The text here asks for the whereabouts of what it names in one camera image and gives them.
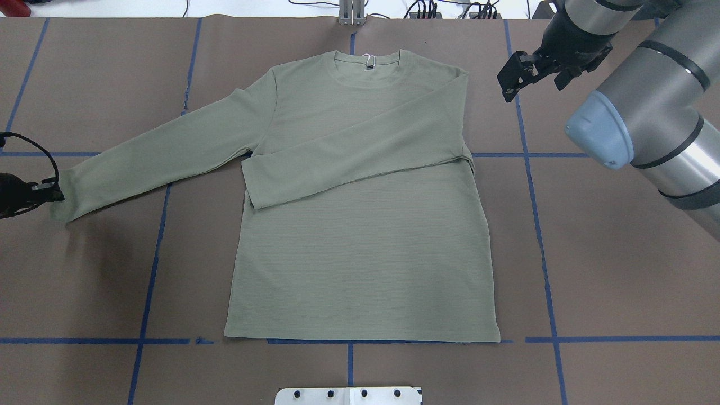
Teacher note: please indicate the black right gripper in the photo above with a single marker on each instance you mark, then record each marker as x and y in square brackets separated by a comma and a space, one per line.
[569, 36]

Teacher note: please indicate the red object corner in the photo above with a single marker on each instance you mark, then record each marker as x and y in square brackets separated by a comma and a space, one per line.
[14, 8]

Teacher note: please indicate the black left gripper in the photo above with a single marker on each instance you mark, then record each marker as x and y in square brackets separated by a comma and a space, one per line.
[12, 194]

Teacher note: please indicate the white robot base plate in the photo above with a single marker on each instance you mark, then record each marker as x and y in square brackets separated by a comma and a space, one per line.
[351, 395]

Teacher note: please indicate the aluminium frame post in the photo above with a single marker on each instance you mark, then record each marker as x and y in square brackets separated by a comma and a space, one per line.
[352, 12]

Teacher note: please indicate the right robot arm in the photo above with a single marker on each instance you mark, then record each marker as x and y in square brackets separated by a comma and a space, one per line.
[643, 114]

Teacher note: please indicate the olive green long-sleeve shirt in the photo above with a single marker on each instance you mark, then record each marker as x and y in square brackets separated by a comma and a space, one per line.
[361, 216]

